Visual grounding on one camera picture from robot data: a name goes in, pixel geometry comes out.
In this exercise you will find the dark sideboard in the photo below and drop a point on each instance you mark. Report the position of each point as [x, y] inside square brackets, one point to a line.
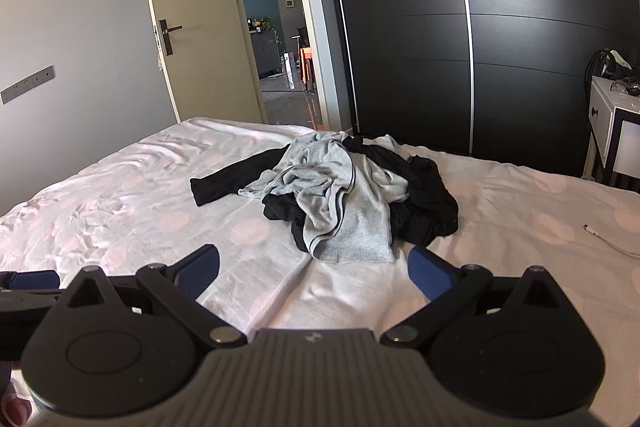
[265, 57]

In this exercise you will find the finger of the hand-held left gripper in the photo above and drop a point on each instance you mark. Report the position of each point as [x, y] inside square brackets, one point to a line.
[35, 280]

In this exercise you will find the orange chair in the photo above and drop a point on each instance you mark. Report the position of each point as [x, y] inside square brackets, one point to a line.
[306, 57]

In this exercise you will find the black sliding wardrobe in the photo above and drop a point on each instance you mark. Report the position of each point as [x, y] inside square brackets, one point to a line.
[525, 57]

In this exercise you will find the white nightstand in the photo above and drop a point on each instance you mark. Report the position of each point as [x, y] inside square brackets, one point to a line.
[607, 122]

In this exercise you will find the potted plant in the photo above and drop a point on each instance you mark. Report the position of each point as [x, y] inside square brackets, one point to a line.
[269, 26]

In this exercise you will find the bed with pink dotted sheet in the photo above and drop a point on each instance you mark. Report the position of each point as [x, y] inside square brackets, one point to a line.
[125, 217]

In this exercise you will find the grey wall socket strip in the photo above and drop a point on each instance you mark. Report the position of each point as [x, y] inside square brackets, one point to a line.
[27, 84]

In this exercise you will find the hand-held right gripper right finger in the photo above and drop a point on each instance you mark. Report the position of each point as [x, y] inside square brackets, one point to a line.
[430, 274]

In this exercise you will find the person's right hand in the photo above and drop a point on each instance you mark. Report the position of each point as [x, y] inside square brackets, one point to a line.
[16, 413]

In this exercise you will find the black garment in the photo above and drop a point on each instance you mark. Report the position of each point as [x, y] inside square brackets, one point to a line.
[425, 207]

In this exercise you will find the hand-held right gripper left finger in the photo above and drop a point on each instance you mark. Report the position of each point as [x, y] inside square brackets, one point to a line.
[200, 269]

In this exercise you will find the grey black-sleeved shirt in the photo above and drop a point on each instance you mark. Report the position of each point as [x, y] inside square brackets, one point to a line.
[345, 207]

